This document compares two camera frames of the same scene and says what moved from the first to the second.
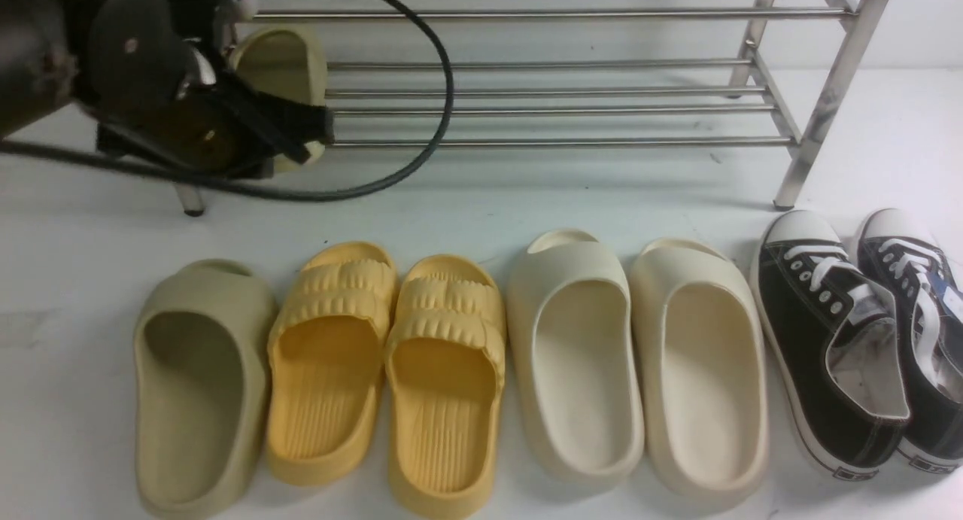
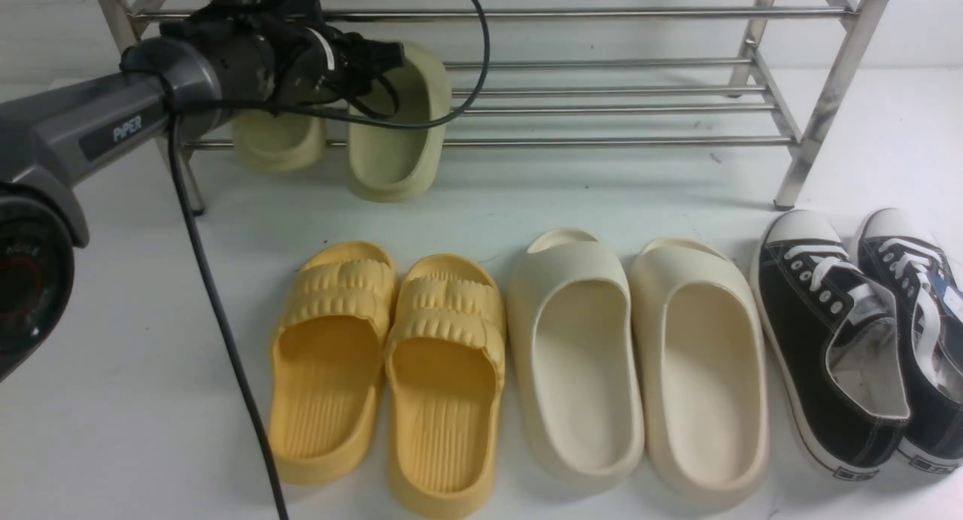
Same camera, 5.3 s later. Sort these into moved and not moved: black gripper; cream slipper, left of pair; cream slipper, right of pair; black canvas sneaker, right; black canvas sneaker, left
Moved: black gripper
Not moved: cream slipper, right of pair; cream slipper, left of pair; black canvas sneaker, right; black canvas sneaker, left
